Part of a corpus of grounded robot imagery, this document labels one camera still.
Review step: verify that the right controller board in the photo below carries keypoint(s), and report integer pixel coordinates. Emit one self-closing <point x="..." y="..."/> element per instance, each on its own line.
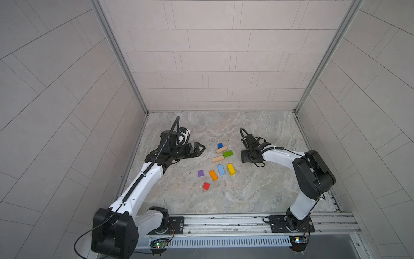
<point x="299" y="243"/>

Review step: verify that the vent grille strip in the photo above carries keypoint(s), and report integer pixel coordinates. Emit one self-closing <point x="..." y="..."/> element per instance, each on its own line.
<point x="229" y="242"/>

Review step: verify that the natural wood block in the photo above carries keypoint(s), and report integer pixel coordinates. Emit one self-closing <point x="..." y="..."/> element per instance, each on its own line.
<point x="218" y="159"/>
<point x="221" y="150"/>

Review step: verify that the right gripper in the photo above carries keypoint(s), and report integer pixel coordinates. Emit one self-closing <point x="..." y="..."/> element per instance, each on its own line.
<point x="243" y="158"/>

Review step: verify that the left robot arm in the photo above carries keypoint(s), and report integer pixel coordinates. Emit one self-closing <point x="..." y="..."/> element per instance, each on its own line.
<point x="117" y="230"/>

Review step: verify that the green wood block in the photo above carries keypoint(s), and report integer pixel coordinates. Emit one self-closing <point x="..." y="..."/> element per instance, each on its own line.
<point x="228" y="153"/>

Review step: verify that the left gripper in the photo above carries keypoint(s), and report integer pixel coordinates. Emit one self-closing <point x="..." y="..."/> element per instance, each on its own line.
<point x="188" y="154"/>

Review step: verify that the light blue wood block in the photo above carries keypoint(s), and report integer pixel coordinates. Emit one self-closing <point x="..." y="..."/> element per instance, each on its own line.
<point x="221" y="169"/>

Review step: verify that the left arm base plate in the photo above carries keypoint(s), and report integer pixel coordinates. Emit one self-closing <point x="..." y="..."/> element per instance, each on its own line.
<point x="177" y="222"/>

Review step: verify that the yellow wood block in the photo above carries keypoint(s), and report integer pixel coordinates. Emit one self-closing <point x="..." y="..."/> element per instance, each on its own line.
<point x="231" y="169"/>

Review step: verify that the orange wood block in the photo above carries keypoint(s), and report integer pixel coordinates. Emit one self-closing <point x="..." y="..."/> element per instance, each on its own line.
<point x="213" y="175"/>

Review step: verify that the aluminium mounting rail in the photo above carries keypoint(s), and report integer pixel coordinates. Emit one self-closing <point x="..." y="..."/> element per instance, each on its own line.
<point x="253" y="224"/>

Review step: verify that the left controller board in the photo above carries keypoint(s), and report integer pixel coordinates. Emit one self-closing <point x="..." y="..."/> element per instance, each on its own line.
<point x="160" y="243"/>

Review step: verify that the controller board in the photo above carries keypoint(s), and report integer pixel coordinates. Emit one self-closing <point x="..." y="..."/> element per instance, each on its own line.
<point x="160" y="243"/>
<point x="299" y="243"/>

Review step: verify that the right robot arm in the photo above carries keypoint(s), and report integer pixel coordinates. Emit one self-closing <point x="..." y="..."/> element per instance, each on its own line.
<point x="313" y="175"/>

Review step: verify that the red wood cube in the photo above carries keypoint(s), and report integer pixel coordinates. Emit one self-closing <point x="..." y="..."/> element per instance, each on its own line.
<point x="206" y="186"/>

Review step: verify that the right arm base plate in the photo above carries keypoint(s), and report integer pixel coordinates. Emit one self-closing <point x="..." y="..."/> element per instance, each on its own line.
<point x="275" y="223"/>

